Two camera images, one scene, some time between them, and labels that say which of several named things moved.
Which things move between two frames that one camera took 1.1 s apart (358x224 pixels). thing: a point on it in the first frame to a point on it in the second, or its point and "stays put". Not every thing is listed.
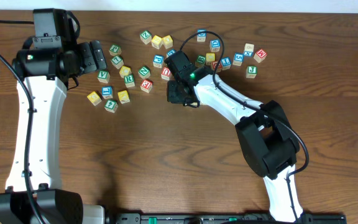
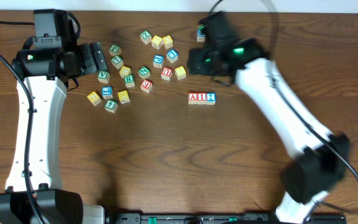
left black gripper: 89,64 stays put
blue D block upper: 201,37 stays put
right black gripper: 172,96 to 197,62
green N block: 144,71 stays put
